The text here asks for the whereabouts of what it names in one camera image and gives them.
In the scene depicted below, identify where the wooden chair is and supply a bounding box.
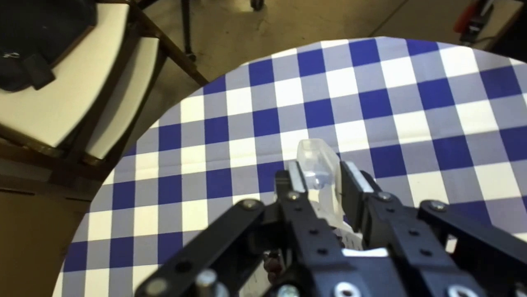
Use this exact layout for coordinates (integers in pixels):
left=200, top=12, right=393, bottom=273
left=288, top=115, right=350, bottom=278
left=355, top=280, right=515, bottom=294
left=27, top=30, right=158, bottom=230
left=0, top=0, right=210, bottom=197

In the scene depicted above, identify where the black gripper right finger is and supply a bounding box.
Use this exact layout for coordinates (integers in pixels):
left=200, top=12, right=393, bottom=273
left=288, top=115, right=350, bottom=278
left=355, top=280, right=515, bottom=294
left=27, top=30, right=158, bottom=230
left=339, top=161, right=527, bottom=297

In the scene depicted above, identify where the blue white checkered tablecloth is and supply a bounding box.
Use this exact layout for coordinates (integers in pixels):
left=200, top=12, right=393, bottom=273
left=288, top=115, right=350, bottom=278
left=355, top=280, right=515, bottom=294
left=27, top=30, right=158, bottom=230
left=50, top=35, right=527, bottom=297

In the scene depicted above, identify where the clear plastic measuring jug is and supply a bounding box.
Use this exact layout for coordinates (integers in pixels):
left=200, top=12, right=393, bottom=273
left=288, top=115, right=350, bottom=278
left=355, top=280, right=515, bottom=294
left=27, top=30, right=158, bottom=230
left=294, top=138, right=367, bottom=255

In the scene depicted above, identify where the black clamp orange tip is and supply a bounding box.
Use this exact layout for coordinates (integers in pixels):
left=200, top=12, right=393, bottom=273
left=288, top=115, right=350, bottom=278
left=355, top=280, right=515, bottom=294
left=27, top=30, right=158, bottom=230
left=457, top=0, right=495, bottom=47

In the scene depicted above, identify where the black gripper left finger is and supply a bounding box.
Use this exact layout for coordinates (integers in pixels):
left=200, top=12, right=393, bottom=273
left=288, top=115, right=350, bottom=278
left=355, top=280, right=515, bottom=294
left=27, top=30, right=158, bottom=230
left=133, top=171, right=352, bottom=297

